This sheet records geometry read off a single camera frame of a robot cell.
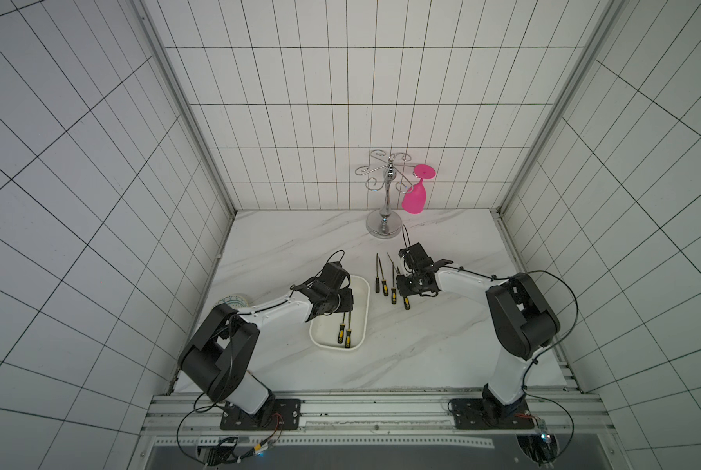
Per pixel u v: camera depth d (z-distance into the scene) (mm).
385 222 1138
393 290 967
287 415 718
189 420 672
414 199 1004
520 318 489
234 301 899
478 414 711
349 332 873
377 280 977
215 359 434
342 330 871
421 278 711
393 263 1032
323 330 881
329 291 696
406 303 923
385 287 965
